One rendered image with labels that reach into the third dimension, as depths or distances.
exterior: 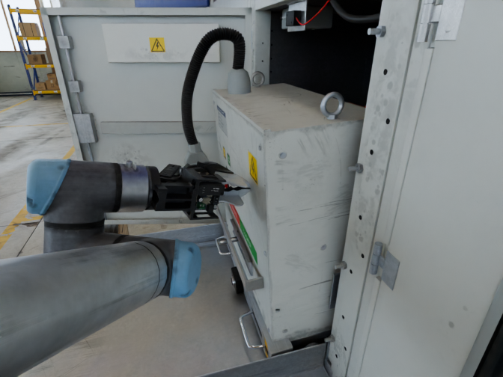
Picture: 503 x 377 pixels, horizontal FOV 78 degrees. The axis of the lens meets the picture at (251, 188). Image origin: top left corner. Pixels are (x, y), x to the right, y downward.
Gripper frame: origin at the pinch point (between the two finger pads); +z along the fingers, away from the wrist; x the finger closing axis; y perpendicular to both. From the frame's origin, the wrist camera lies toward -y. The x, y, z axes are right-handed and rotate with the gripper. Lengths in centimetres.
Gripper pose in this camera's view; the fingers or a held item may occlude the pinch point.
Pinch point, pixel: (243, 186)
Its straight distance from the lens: 62.5
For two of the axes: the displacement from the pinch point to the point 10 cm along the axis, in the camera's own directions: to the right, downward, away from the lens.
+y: 5.3, 3.6, -7.7
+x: 2.2, -9.3, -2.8
